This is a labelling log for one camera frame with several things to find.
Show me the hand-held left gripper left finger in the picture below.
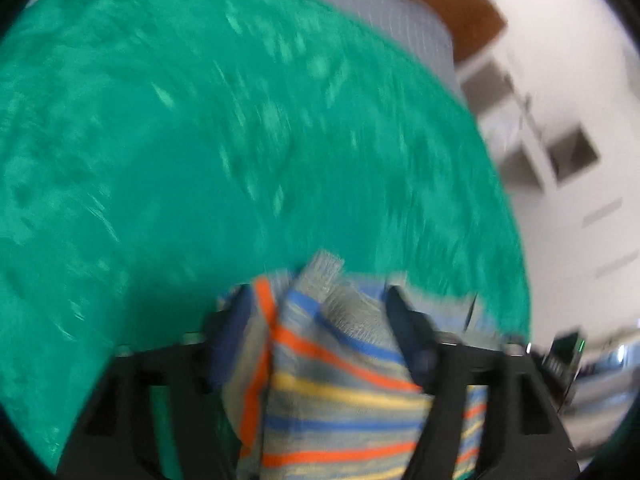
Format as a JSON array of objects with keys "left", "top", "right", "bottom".
[{"left": 56, "top": 284, "right": 261, "bottom": 480}]

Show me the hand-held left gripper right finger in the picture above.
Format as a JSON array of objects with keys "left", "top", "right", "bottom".
[{"left": 385, "top": 285, "right": 581, "bottom": 480}]

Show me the striped knit sweater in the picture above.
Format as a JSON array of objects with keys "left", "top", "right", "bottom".
[{"left": 215, "top": 249, "right": 493, "bottom": 480}]

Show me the green patterned blanket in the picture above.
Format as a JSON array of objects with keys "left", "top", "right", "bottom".
[{"left": 0, "top": 0, "right": 532, "bottom": 473}]

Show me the white shelf unit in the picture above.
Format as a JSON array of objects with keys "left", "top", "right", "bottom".
[{"left": 457, "top": 42, "right": 556, "bottom": 196}]

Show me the white wardrobe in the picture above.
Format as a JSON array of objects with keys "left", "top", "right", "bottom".
[{"left": 545, "top": 10, "right": 640, "bottom": 311}]

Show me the wooden headboard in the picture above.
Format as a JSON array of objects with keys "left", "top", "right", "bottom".
[{"left": 345, "top": 0, "right": 508, "bottom": 63}]

